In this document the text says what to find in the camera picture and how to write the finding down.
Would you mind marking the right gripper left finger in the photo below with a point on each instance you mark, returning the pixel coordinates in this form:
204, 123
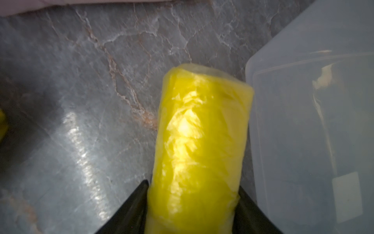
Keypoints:
130, 218

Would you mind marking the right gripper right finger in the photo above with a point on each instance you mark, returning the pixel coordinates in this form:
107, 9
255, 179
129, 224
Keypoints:
249, 219

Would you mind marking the yellow trash bag roll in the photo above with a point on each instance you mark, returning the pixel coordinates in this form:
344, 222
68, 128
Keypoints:
3, 125
202, 132

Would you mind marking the clear plastic storage box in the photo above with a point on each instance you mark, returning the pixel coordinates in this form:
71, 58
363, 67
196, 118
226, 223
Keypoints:
312, 117

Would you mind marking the white label in box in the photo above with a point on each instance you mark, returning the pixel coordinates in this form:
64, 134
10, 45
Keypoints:
347, 197

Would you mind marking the pink roll upper left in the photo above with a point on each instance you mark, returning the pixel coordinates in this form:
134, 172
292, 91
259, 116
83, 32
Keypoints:
13, 7

